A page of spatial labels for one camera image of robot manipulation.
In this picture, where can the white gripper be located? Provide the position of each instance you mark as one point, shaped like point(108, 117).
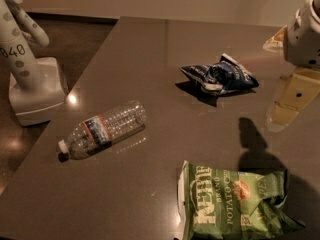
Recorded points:
point(302, 39)

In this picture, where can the green jalapeno chip bag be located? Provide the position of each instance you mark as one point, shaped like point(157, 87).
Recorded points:
point(216, 204)

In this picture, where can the white spotted robot base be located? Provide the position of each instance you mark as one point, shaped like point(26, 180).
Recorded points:
point(37, 85)

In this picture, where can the blue crumpled chip bag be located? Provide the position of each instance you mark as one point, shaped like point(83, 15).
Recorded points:
point(224, 77)

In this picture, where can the clear plastic water bottle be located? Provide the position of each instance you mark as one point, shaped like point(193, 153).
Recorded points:
point(102, 131)

